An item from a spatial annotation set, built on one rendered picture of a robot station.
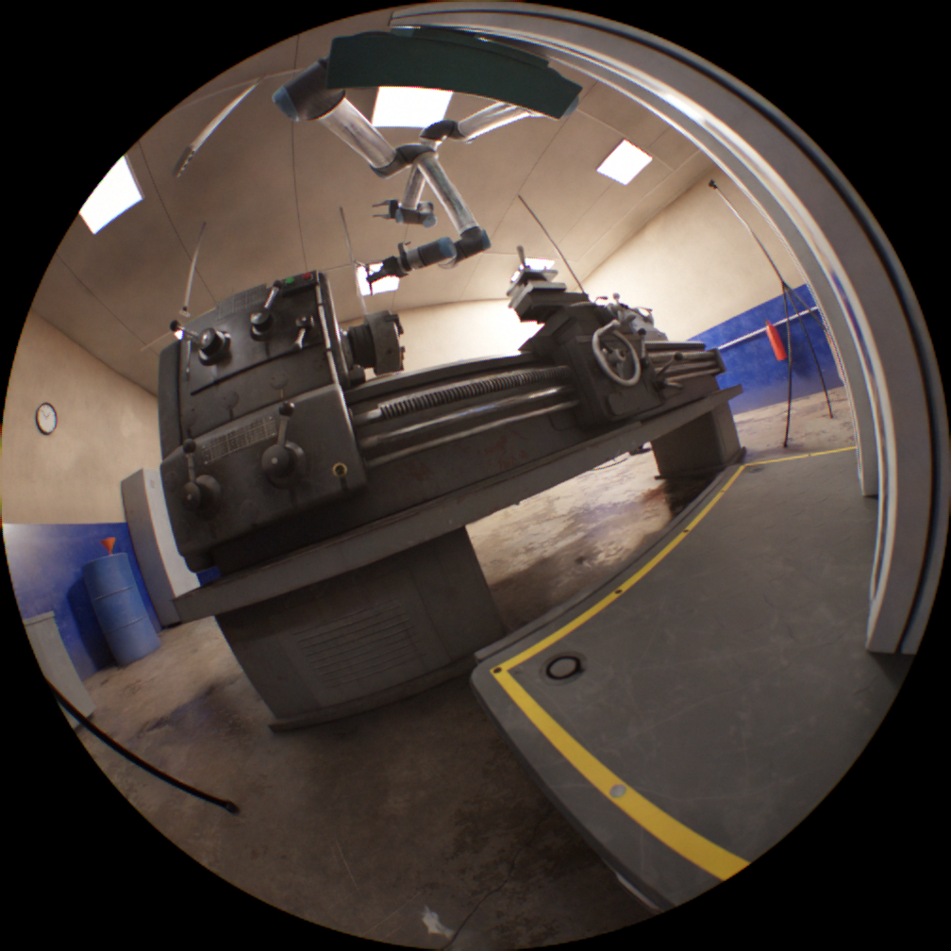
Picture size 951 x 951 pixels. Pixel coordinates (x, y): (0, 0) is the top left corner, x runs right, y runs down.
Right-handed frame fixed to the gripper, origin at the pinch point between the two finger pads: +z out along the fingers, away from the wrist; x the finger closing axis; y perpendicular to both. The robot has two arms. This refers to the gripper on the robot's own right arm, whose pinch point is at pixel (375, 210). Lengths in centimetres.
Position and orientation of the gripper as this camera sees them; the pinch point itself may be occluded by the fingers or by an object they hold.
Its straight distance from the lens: 193.1
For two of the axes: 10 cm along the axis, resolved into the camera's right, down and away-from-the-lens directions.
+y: 4.7, 6.4, -6.0
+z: -8.8, 3.2, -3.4
